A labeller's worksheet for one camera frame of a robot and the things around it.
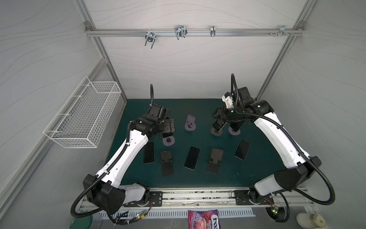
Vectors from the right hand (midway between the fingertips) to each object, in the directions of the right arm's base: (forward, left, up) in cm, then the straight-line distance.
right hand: (215, 116), depth 73 cm
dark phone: (+12, -20, -26) cm, 35 cm away
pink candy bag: (-43, +5, -26) cm, 50 cm away
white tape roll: (-41, -42, -22) cm, 62 cm away
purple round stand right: (+8, -17, -29) cm, 35 cm away
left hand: (-4, +27, -6) cm, 28 cm away
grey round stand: (+8, -5, -30) cm, 31 cm away
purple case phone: (+1, +29, -22) cm, 37 cm away
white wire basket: (-8, +66, +4) cm, 66 cm away
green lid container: (-47, +56, -16) cm, 74 cm away
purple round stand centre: (+10, +14, -24) cm, 29 cm away
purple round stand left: (-1, +28, -28) cm, 40 cm away
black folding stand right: (-18, -1, -23) cm, 29 cm away
